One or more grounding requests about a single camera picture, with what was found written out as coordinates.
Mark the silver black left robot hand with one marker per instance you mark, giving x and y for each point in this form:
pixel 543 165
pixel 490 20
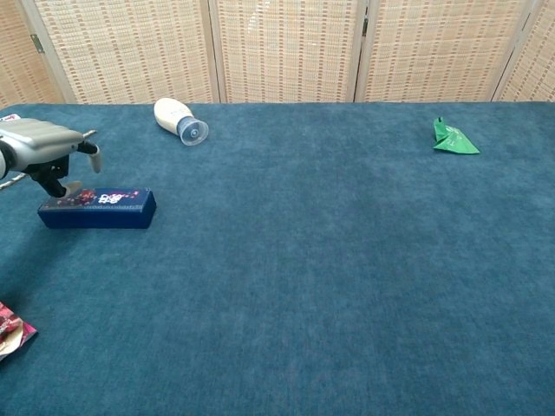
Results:
pixel 39 138

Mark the blue and grey box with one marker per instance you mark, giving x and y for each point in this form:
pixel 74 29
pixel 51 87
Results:
pixel 99 216

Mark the blue carpet floor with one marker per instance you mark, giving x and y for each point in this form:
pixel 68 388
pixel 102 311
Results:
pixel 347 260

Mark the white mahjong tile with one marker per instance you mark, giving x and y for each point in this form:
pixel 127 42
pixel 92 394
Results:
pixel 11 117

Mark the bamboo folding screen panel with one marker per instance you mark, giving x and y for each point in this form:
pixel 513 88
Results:
pixel 130 52
pixel 537 65
pixel 17 65
pixel 286 52
pixel 433 52

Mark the white bottle with blue cap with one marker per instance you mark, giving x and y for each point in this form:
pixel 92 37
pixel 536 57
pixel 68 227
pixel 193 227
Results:
pixel 171 115

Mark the red drink pouch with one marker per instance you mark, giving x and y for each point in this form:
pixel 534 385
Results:
pixel 13 333

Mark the crumpled green packet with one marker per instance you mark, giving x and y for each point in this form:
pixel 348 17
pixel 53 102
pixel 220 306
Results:
pixel 453 143

